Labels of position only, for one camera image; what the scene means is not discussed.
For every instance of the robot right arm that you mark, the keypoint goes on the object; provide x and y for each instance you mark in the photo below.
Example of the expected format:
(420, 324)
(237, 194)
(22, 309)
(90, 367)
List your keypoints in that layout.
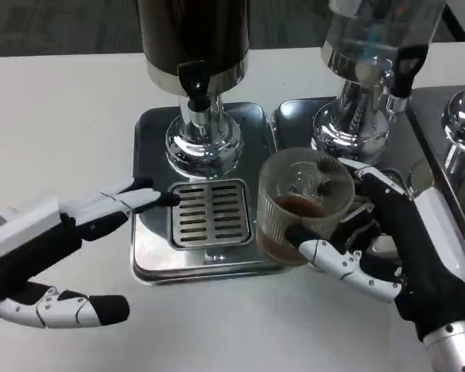
(457, 348)

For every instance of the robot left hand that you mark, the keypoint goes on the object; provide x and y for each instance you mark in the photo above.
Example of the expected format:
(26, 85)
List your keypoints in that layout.
(23, 236)

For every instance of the dark tank drink dispenser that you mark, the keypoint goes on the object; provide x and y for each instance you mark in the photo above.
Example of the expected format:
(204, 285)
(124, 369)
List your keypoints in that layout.
(190, 31)

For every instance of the black tap on dark dispenser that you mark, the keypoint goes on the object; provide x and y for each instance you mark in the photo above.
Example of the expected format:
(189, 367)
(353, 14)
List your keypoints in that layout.
(193, 79)

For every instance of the chrome dispenser stand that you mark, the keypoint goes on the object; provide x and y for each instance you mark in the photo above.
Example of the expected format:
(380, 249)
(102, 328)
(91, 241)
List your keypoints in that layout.
(463, 124)

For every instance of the clear ribbed glass cup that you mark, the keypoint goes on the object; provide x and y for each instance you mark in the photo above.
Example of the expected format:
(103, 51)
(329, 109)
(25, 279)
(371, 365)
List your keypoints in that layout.
(279, 193)

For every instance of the black tap on clear dispenser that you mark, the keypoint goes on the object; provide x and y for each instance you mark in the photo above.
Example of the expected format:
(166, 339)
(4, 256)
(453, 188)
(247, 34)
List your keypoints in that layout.
(407, 67)

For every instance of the black metal bar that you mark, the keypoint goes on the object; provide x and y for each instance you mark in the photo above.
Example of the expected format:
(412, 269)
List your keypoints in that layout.
(457, 21)

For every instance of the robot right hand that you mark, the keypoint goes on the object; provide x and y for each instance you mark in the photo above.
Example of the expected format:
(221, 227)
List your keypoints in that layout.
(422, 263)

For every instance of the clear tank drink dispenser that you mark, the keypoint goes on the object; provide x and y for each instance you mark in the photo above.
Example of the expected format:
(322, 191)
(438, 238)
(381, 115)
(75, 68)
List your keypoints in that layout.
(372, 35)

